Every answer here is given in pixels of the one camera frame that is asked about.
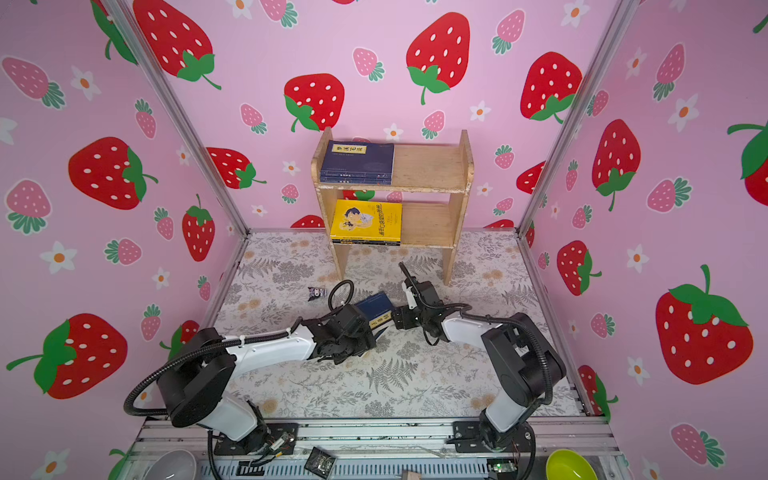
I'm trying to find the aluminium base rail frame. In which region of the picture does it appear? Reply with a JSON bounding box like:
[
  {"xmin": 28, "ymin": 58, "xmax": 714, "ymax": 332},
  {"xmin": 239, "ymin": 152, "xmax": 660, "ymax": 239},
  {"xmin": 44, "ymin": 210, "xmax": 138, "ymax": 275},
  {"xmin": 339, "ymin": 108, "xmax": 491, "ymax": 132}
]
[{"xmin": 119, "ymin": 417, "xmax": 632, "ymax": 479}]

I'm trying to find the wooden two-tier shelf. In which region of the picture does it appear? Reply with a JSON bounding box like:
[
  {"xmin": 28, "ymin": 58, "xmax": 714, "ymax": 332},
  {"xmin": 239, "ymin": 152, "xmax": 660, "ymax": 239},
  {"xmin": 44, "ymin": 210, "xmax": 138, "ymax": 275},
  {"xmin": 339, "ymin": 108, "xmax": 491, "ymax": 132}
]
[{"xmin": 311, "ymin": 128, "xmax": 475, "ymax": 286}]

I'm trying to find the navy book yellow label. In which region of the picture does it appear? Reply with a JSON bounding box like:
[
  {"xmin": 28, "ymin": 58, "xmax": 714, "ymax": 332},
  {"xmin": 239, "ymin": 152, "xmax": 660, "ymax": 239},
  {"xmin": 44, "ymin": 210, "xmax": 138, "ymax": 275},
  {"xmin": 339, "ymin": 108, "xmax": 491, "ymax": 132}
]
[{"xmin": 320, "ymin": 174, "xmax": 392, "ymax": 185}]

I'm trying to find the small black electronic module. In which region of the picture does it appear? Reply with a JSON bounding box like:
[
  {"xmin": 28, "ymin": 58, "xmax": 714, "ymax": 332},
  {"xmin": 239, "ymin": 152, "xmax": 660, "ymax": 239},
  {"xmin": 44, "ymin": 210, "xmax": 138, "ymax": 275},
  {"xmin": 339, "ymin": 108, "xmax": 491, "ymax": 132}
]
[{"xmin": 304, "ymin": 447, "xmax": 337, "ymax": 480}]

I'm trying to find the lime green bowl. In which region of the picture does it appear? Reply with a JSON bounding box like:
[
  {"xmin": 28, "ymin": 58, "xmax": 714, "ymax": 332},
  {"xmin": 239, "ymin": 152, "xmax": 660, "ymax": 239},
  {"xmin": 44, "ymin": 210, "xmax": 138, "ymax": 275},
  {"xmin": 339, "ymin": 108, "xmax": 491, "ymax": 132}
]
[{"xmin": 545, "ymin": 449, "xmax": 598, "ymax": 480}]

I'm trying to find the grey bowl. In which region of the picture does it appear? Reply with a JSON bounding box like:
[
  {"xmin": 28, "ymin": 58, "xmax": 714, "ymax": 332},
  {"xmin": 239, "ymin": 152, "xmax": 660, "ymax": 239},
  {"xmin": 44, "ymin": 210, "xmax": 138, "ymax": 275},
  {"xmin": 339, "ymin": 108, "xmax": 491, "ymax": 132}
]
[{"xmin": 143, "ymin": 449, "xmax": 200, "ymax": 480}]

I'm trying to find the Kuromi toy figurine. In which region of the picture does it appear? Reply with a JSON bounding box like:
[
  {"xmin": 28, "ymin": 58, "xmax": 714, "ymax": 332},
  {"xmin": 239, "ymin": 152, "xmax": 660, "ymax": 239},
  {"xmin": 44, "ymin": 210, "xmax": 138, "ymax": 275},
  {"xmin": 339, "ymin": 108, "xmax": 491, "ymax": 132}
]
[{"xmin": 308, "ymin": 287, "xmax": 327, "ymax": 301}]

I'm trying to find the black antler cover book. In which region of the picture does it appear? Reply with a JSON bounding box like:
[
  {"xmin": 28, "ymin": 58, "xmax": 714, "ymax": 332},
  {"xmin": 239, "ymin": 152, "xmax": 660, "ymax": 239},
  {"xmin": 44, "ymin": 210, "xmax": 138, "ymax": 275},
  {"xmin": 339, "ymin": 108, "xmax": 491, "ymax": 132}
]
[{"xmin": 331, "ymin": 239, "xmax": 401, "ymax": 246}]

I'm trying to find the right aluminium corner post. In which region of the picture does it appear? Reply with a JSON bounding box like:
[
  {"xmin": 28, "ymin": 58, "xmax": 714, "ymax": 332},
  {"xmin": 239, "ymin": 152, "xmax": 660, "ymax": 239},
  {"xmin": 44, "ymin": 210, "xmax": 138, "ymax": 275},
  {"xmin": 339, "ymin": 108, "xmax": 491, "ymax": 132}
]
[{"xmin": 516, "ymin": 0, "xmax": 640, "ymax": 239}]

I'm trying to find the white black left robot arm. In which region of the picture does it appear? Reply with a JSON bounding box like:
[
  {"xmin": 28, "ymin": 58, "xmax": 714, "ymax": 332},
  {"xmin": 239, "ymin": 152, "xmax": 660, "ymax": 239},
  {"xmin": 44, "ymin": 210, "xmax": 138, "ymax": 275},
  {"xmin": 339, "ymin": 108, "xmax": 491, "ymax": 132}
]
[{"xmin": 156, "ymin": 305, "xmax": 378, "ymax": 441}]

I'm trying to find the yellow cartoon cover book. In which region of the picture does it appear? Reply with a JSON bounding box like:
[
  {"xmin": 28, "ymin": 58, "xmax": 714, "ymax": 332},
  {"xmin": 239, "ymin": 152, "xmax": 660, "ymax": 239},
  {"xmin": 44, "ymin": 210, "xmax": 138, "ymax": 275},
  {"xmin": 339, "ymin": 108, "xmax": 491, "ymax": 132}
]
[{"xmin": 330, "ymin": 200, "xmax": 403, "ymax": 242}]

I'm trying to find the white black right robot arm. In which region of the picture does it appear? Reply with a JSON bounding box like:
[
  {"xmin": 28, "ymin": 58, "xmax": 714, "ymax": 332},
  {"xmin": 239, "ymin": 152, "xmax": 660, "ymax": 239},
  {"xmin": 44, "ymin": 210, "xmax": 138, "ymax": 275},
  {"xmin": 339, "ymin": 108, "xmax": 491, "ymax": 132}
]
[{"xmin": 393, "ymin": 278, "xmax": 567, "ymax": 451}]

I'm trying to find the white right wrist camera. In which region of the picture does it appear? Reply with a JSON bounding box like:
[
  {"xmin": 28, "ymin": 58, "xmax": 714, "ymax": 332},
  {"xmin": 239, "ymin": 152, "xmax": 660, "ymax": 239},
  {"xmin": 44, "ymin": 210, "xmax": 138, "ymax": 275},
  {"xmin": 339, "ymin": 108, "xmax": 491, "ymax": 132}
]
[{"xmin": 402, "ymin": 283, "xmax": 418, "ymax": 310}]

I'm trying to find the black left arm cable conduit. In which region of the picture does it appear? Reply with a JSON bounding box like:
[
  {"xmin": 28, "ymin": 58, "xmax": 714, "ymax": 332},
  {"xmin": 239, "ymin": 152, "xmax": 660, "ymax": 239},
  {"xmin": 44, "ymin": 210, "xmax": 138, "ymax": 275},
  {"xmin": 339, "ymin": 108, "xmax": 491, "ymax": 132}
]
[{"xmin": 122, "ymin": 278, "xmax": 356, "ymax": 418}]

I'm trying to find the aluminium corner post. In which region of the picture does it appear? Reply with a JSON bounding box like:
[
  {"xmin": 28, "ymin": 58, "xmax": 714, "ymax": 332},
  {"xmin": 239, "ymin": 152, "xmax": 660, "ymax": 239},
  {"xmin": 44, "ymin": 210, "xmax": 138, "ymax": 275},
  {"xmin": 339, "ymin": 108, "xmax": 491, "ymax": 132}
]
[
  {"xmin": 516, "ymin": 0, "xmax": 640, "ymax": 239},
  {"xmin": 104, "ymin": 0, "xmax": 250, "ymax": 238}
]

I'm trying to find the left aluminium corner post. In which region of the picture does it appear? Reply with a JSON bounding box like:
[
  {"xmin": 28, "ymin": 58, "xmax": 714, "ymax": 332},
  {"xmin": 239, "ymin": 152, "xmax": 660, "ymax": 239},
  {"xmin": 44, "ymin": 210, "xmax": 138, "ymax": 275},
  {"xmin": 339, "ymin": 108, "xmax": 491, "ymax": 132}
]
[{"xmin": 104, "ymin": 0, "xmax": 250, "ymax": 238}]

